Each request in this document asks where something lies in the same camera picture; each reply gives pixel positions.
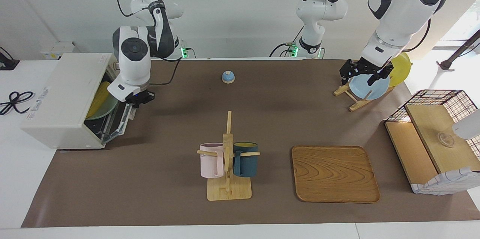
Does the glass toaster oven door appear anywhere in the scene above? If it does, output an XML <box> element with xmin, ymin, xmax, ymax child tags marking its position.
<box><xmin>100</xmin><ymin>101</ymin><xmax>134</xmax><ymax>144</ymax></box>

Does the pale green plate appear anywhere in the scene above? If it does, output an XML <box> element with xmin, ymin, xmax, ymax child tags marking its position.
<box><xmin>85</xmin><ymin>95</ymin><xmax>118</xmax><ymax>121</ymax></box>

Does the yellow corn cob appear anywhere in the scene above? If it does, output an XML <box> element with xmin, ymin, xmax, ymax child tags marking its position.
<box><xmin>87</xmin><ymin>81</ymin><xmax>111</xmax><ymax>118</ymax></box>

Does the beige toaster oven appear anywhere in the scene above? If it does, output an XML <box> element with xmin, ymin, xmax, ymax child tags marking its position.
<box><xmin>21</xmin><ymin>52</ymin><xmax>135</xmax><ymax>150</ymax></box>

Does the light blue plate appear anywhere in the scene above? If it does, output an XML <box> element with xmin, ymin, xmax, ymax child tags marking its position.
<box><xmin>349</xmin><ymin>74</ymin><xmax>390</xmax><ymax>101</ymax></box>

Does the wooden plate rack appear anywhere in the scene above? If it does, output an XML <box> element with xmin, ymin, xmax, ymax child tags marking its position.
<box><xmin>334</xmin><ymin>81</ymin><xmax>396</xmax><ymax>112</ymax></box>

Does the yellow plate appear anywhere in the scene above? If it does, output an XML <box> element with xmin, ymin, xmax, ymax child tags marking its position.
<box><xmin>388</xmin><ymin>52</ymin><xmax>412</xmax><ymax>88</ymax></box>

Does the wooden step shelf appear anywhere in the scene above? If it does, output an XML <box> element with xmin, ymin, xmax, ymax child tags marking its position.
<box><xmin>385</xmin><ymin>104</ymin><xmax>480</xmax><ymax>185</ymax></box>

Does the brown table mat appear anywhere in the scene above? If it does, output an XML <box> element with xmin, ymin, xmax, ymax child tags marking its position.
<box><xmin>21</xmin><ymin>59</ymin><xmax>480</xmax><ymax>228</ymax></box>

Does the black stand pole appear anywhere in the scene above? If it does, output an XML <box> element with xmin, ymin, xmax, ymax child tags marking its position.
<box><xmin>437</xmin><ymin>29</ymin><xmax>480</xmax><ymax>71</ymax></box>

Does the small clear glass item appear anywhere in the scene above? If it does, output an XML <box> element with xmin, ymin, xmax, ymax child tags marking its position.
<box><xmin>437</xmin><ymin>133</ymin><xmax>455</xmax><ymax>148</ymax></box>

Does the pink mug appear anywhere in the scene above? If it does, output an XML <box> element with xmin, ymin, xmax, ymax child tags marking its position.
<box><xmin>199</xmin><ymin>143</ymin><xmax>225</xmax><ymax>179</ymax></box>

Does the wooden serving tray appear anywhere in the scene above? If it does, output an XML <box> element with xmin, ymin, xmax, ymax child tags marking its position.
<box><xmin>291</xmin><ymin>146</ymin><xmax>381</xmax><ymax>203</ymax></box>

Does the white power box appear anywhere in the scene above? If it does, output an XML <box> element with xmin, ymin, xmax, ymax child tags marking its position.
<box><xmin>39</xmin><ymin>41</ymin><xmax>75</xmax><ymax>60</ymax></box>

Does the white cylindrical object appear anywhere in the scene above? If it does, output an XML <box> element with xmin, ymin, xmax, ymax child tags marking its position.
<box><xmin>452</xmin><ymin>110</ymin><xmax>480</xmax><ymax>140</ymax></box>

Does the dark blue mug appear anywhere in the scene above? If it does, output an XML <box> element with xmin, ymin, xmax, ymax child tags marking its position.
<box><xmin>233</xmin><ymin>142</ymin><xmax>259</xmax><ymax>178</ymax></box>

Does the wooden mug tree stand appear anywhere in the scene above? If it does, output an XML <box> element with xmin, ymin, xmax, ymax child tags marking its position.
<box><xmin>197</xmin><ymin>111</ymin><xmax>260</xmax><ymax>201</ymax></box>

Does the black clamp object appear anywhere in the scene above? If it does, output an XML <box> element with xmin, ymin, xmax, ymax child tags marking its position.
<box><xmin>0</xmin><ymin>47</ymin><xmax>20</xmax><ymax>71</ymax></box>

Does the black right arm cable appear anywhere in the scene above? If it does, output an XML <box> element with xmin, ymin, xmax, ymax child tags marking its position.
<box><xmin>114</xmin><ymin>0</ymin><xmax>183</xmax><ymax>86</ymax></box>

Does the black wire basket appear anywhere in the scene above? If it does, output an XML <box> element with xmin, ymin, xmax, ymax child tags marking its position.
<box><xmin>384</xmin><ymin>89</ymin><xmax>480</xmax><ymax>157</ymax></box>

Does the black coiled cable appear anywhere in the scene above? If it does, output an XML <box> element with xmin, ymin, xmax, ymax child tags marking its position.
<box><xmin>0</xmin><ymin>91</ymin><xmax>35</xmax><ymax>116</ymax></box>

